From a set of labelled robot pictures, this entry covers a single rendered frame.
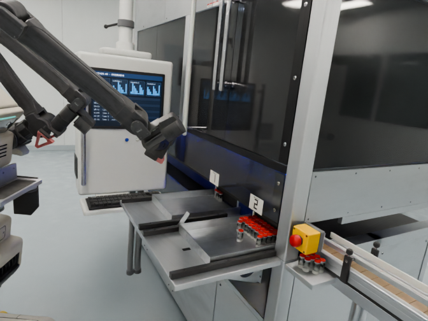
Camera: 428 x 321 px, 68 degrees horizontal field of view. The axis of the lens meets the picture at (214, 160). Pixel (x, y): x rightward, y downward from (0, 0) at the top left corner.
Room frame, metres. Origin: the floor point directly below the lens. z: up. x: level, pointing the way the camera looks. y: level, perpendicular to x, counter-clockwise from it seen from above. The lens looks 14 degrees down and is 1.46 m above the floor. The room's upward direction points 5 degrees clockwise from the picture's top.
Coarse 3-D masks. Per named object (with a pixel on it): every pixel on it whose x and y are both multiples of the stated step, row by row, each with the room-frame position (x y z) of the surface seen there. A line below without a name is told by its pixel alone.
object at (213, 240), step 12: (240, 216) 1.29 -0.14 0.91; (180, 228) 1.14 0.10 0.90; (192, 228) 1.17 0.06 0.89; (204, 228) 1.20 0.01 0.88; (216, 228) 1.21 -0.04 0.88; (228, 228) 1.22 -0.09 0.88; (192, 240) 1.04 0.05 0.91; (204, 240) 1.10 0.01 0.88; (216, 240) 1.11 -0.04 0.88; (228, 240) 1.11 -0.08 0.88; (252, 240) 1.13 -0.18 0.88; (204, 252) 0.96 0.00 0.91; (216, 252) 1.02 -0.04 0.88; (228, 252) 1.02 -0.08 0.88; (240, 252) 0.98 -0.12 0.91; (252, 252) 1.01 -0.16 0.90
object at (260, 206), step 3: (252, 195) 1.19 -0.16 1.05; (252, 198) 1.19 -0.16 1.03; (255, 198) 1.17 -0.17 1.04; (258, 198) 1.16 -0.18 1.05; (252, 201) 1.18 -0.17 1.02; (255, 201) 1.17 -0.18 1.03; (258, 201) 1.15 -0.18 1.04; (261, 201) 1.14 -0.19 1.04; (249, 204) 1.20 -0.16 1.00; (252, 204) 1.18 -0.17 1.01; (258, 204) 1.15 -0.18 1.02; (261, 204) 1.14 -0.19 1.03; (249, 207) 1.20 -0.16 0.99; (252, 207) 1.18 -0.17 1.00; (255, 207) 1.16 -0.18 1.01; (258, 207) 1.15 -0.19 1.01; (261, 207) 1.13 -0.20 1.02; (255, 210) 1.16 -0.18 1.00; (258, 210) 1.15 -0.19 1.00; (261, 210) 1.13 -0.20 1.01; (261, 213) 1.13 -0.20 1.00
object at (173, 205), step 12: (168, 192) 1.48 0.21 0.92; (180, 192) 1.51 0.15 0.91; (192, 192) 1.55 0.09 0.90; (204, 192) 1.58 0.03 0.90; (156, 204) 1.38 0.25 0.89; (168, 204) 1.41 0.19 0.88; (180, 204) 1.43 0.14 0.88; (192, 204) 1.44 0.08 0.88; (204, 204) 1.45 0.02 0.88; (216, 204) 1.47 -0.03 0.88; (168, 216) 1.25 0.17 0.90; (180, 216) 1.24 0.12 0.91; (192, 216) 1.27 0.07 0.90
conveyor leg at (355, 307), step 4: (352, 304) 0.91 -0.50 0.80; (356, 304) 0.90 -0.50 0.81; (352, 308) 0.91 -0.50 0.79; (356, 308) 0.89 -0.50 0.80; (360, 308) 0.89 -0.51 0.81; (352, 312) 0.90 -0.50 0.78; (356, 312) 0.89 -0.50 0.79; (360, 312) 0.89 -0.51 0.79; (364, 312) 0.89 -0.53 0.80; (352, 316) 0.90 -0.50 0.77; (356, 316) 0.89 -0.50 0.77; (360, 316) 0.89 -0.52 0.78; (364, 316) 0.89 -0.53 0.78; (348, 320) 0.91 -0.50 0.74; (352, 320) 0.90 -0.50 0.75; (356, 320) 0.89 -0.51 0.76; (360, 320) 0.89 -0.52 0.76; (364, 320) 0.89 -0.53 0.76
